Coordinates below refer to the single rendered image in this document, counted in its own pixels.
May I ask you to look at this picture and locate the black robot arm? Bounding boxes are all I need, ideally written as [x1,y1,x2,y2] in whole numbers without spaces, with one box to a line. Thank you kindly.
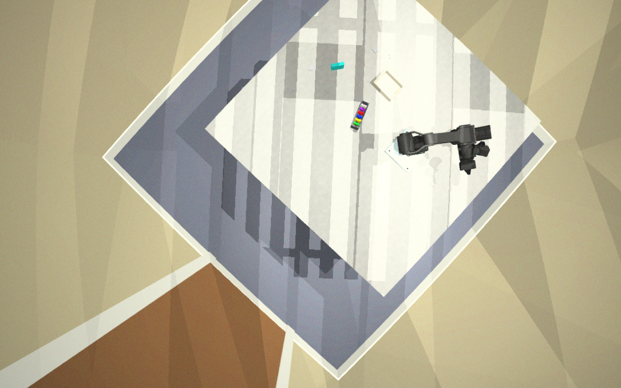
[397,124,492,157]

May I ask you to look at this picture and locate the cream shallow tray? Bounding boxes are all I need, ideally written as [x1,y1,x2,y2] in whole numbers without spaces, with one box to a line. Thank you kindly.
[372,69,404,102]

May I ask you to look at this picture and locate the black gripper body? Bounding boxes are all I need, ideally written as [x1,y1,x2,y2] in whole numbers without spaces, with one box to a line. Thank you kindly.
[457,144,476,171]

